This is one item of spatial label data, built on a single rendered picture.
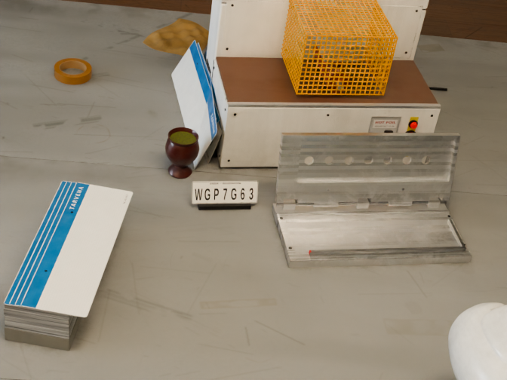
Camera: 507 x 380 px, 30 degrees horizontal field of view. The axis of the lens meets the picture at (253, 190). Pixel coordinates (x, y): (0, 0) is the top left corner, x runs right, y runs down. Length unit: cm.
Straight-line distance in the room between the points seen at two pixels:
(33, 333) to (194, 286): 37
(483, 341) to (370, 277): 48
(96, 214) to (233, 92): 50
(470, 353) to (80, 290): 75
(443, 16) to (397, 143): 114
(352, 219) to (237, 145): 34
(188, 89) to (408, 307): 90
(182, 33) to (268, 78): 60
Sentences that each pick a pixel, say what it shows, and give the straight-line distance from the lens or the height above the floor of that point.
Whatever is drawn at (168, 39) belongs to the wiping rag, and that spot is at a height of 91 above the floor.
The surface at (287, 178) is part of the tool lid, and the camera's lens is 223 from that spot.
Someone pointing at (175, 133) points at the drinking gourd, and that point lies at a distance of 234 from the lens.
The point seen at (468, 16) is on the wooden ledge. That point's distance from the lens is 341.
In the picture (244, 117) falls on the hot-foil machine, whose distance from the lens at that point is 232.
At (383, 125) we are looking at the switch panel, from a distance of 243.
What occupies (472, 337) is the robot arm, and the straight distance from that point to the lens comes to 179.
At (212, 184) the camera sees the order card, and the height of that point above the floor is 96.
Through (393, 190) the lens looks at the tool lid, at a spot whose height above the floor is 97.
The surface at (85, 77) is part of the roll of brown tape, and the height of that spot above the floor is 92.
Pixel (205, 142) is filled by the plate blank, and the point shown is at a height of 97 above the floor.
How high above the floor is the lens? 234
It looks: 38 degrees down
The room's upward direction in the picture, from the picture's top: 9 degrees clockwise
